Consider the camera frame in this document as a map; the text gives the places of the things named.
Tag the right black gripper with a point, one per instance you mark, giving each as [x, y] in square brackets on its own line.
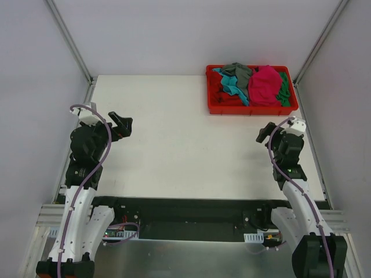
[271, 135]

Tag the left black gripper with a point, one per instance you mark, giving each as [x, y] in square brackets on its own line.
[115, 131]

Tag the magenta t shirt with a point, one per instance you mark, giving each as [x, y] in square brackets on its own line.
[264, 86]

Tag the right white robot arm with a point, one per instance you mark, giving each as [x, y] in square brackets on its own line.
[316, 250]

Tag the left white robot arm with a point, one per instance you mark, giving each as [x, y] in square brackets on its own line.
[83, 224]

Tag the green t shirt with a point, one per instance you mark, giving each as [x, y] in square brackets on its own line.
[284, 93]

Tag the red plastic bin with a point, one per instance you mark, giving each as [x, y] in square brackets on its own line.
[250, 110]

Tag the red t shirt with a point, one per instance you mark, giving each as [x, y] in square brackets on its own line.
[217, 95]

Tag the teal t shirt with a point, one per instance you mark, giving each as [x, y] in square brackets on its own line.
[229, 84]

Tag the grey t shirt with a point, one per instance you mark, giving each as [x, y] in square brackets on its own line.
[241, 72]

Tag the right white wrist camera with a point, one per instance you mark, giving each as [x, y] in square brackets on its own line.
[296, 126]

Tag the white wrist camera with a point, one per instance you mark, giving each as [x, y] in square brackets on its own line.
[296, 126]
[87, 114]

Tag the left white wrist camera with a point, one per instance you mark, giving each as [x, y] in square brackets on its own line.
[87, 114]

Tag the left aluminium frame post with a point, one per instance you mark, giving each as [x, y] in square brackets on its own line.
[65, 33]

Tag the aluminium frame post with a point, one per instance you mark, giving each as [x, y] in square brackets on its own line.
[65, 33]
[333, 19]

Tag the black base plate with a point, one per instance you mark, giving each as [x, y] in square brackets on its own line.
[203, 220]

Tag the right white cable duct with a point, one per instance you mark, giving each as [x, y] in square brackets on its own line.
[254, 238]

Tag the white cable duct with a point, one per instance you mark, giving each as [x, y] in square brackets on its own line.
[254, 238]
[110, 234]

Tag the left white cable duct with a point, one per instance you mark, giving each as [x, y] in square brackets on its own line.
[110, 234]

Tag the right aluminium frame post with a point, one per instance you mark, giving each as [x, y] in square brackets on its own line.
[333, 19]

